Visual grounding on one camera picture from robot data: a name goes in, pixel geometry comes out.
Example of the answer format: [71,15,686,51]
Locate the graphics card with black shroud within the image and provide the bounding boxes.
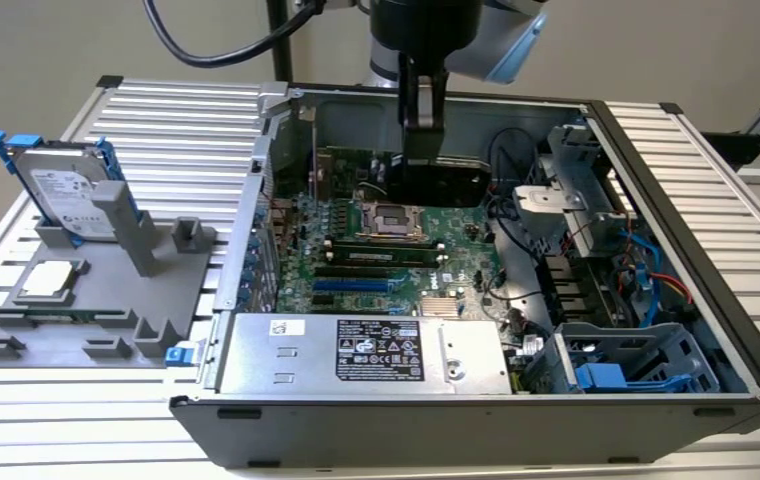
[296,104,492,210]

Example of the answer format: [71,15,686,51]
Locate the CPU socket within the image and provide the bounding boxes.
[352,202,425,236]

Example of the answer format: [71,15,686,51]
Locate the silver metal drive cage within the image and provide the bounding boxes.
[511,123,639,259]

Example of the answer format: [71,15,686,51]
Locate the green motherboard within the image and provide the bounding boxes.
[272,179,508,319]

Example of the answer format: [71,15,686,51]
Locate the green RAM stick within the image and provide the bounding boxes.
[18,309,128,322]
[329,248,441,266]

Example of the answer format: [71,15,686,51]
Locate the black expansion slot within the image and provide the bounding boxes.
[316,267,389,280]

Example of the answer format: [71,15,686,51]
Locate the blue expansion slot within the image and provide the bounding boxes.
[312,281,393,295]

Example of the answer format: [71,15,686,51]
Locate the silver chipset heat sink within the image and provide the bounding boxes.
[419,298,466,317]

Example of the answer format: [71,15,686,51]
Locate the hard disk in blue carrier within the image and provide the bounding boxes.
[0,130,128,246]

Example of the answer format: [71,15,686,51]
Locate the silver power supply unit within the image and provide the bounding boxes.
[216,313,512,396]

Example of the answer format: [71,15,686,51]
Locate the blue plastic disk carrier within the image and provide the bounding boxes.
[572,360,695,395]

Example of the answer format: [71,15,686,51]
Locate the silver CPU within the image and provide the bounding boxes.
[22,260,81,296]

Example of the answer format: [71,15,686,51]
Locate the blue case latch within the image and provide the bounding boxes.
[164,341,200,370]

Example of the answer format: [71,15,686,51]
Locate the open black PC case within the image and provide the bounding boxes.
[169,82,760,471]

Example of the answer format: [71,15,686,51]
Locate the grey parts rack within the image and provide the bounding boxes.
[0,179,228,370]

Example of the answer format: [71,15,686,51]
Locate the black upright post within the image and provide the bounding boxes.
[265,0,296,84]

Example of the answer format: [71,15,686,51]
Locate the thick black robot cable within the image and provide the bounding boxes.
[141,0,328,70]

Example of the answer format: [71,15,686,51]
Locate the red yellow power wires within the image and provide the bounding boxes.
[650,271,696,305]

